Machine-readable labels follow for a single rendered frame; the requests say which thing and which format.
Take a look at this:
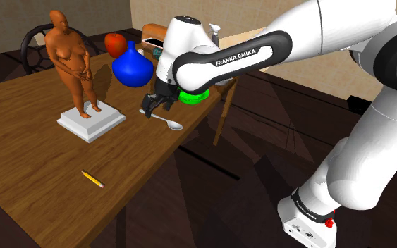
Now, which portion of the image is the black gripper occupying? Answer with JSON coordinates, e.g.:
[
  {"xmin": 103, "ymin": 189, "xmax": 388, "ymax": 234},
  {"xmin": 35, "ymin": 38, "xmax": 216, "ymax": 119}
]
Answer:
[{"xmin": 140, "ymin": 81, "xmax": 181, "ymax": 120}]

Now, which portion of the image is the silver spoon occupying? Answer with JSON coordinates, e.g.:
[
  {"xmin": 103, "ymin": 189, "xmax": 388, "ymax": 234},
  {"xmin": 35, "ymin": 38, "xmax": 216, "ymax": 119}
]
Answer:
[{"xmin": 138, "ymin": 108, "xmax": 184, "ymax": 131}]

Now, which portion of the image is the green bowl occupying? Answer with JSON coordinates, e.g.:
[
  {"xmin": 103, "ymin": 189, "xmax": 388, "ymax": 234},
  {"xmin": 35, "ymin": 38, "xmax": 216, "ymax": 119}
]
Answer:
[{"xmin": 178, "ymin": 87, "xmax": 210, "ymax": 106}]

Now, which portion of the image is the blue vase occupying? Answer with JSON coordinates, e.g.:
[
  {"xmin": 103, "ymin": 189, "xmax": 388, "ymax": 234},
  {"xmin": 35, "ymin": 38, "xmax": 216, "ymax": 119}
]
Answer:
[{"xmin": 111, "ymin": 40, "xmax": 155, "ymax": 89}]

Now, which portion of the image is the red apple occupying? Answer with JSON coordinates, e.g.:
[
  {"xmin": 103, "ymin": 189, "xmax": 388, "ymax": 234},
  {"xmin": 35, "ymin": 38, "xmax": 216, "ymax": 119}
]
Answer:
[{"xmin": 104, "ymin": 32, "xmax": 128, "ymax": 59}]

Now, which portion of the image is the white spray bottle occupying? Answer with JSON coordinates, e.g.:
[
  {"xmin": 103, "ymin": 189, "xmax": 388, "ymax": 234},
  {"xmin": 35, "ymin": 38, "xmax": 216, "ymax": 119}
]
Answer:
[{"xmin": 208, "ymin": 23, "xmax": 221, "ymax": 48}]

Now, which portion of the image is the yellow pencil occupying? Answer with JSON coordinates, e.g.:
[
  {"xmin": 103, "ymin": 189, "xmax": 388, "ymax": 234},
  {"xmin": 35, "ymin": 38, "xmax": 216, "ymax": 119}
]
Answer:
[{"xmin": 81, "ymin": 170, "xmax": 106, "ymax": 190}]

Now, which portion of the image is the light wooden side table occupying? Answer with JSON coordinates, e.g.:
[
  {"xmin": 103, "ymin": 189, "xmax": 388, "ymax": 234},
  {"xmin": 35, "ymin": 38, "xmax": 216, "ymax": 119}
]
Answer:
[{"xmin": 212, "ymin": 27, "xmax": 271, "ymax": 147}]

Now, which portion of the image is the brown figure on white base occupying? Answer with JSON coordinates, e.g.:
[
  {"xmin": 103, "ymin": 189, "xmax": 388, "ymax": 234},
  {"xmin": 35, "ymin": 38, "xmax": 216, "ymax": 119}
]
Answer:
[{"xmin": 44, "ymin": 9, "xmax": 127, "ymax": 144}]

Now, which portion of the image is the black chair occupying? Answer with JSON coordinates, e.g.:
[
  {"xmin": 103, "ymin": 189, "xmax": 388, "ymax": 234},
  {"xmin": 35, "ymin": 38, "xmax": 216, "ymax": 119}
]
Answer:
[{"xmin": 20, "ymin": 23, "xmax": 101, "ymax": 75}]

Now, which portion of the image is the brown wooden table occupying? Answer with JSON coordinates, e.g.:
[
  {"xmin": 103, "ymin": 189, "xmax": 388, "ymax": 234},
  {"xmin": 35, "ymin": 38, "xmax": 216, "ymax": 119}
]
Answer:
[{"xmin": 0, "ymin": 41, "xmax": 223, "ymax": 248}]

